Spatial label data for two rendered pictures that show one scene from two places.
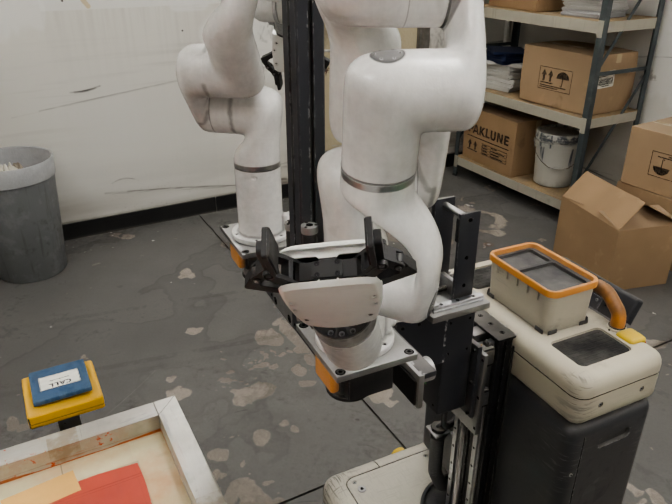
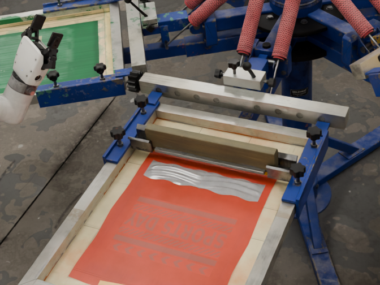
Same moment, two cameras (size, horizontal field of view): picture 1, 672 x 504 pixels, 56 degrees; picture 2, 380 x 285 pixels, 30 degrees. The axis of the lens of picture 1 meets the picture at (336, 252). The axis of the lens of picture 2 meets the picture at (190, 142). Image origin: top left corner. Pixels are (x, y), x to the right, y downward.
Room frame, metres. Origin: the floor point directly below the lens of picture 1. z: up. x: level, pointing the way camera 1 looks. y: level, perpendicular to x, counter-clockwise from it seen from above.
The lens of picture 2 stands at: (1.10, 1.53, 2.39)
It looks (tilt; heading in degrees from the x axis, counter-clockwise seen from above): 41 degrees down; 237
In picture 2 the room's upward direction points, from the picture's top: 8 degrees counter-clockwise
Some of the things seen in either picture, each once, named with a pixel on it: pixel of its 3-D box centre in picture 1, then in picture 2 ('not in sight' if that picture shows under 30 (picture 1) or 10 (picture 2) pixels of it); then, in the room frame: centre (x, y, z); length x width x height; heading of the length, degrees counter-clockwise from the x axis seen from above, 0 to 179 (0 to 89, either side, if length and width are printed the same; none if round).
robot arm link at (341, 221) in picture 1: (363, 200); not in sight; (0.84, -0.04, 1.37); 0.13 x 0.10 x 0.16; 96
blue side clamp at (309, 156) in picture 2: not in sight; (306, 170); (0.05, 0.48, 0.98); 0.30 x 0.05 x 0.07; 28
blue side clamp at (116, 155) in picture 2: not in sight; (133, 134); (0.31, -0.01, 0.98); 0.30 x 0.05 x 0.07; 28
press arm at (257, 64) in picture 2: not in sight; (251, 78); (-0.10, 0.08, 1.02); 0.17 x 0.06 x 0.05; 28
